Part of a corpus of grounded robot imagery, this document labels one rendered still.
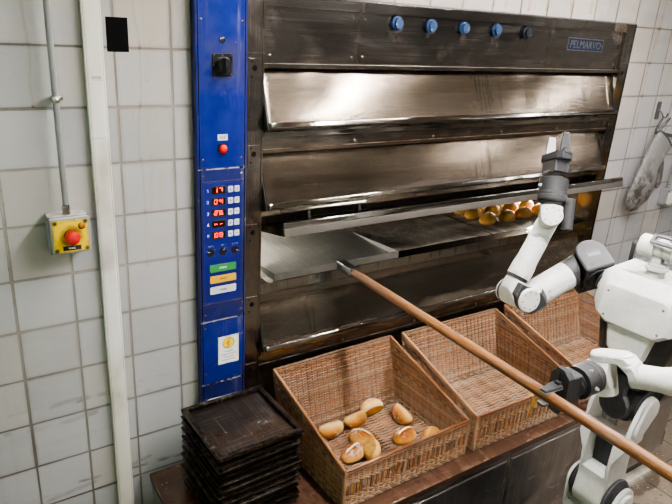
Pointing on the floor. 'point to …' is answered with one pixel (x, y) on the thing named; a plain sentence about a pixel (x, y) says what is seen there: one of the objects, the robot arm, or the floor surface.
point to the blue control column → (232, 122)
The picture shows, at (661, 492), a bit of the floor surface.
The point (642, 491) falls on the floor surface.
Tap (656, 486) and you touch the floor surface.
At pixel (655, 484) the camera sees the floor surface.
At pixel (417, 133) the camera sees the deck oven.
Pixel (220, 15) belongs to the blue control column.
